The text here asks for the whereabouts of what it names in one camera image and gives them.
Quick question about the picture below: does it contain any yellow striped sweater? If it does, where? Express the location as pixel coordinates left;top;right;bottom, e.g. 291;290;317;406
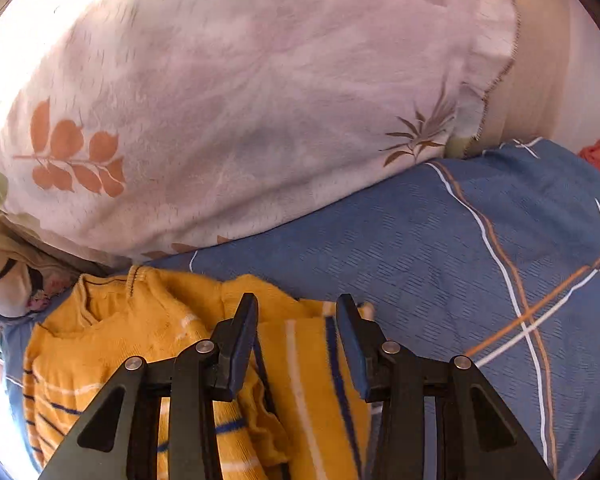
22;265;376;480

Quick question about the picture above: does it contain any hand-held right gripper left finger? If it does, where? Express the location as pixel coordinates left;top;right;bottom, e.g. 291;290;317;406
37;293;260;480

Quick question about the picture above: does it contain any silhouette print pillow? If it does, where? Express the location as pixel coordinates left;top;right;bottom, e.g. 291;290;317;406
0;220;86;321

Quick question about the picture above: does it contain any beige headboard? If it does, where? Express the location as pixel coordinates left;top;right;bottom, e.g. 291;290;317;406
465;0;600;158

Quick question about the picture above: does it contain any blue plaid bedsheet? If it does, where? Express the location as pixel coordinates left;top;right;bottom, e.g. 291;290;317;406
2;137;600;480

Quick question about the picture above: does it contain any leaf print pillow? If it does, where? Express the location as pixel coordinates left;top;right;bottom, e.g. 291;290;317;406
0;0;523;268

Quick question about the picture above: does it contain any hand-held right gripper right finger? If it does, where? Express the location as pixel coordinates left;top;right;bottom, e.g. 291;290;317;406
335;293;556;480

